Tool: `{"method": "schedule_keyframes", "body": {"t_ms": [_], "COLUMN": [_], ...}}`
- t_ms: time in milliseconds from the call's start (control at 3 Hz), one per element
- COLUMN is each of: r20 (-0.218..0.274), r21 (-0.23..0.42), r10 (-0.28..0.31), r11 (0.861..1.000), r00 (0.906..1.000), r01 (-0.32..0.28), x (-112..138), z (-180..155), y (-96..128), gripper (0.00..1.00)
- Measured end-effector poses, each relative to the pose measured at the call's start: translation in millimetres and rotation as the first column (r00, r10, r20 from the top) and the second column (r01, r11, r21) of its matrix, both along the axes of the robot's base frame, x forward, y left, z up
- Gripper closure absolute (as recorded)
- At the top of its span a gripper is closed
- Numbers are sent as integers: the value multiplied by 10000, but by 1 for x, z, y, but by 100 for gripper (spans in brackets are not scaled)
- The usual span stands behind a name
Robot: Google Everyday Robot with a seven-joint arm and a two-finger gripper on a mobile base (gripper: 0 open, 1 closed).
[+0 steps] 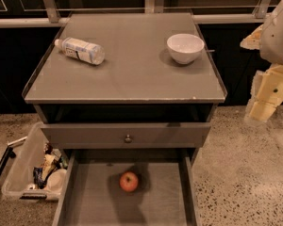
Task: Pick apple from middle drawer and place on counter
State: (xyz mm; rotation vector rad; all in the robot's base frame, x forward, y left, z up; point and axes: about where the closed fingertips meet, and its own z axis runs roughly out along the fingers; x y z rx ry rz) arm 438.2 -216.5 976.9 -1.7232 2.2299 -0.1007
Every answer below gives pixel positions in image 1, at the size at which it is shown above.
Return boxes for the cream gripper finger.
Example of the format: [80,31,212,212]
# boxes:
[244,98,275,124]
[240,25,263,50]

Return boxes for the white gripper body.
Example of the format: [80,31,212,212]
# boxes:
[251,64,283,107]

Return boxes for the red apple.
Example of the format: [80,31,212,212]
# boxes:
[119,171,139,192]

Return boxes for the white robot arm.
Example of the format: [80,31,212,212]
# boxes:
[240,0,283,125]

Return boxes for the closed top drawer front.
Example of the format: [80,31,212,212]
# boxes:
[42,122,210,149]

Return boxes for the grey drawer cabinet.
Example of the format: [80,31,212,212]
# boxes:
[21,12,228,226]

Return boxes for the round metal drawer knob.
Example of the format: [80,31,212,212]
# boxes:
[125,135,133,143]

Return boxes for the open middle drawer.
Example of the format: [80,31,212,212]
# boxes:
[52,149,202,226]

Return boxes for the white ceramic bowl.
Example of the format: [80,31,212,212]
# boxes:
[167,34,205,65]

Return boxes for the clear plastic water bottle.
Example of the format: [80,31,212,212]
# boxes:
[55,37,105,65]

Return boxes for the snack packets in bin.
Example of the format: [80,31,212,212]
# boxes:
[33,142,68,190]

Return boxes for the white lid in bin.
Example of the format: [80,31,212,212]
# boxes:
[46,169,67,193]

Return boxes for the clear plastic storage bin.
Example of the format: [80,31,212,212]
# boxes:
[1,122,61,200]

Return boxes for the metal railing frame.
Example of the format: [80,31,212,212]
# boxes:
[0,0,280,28]

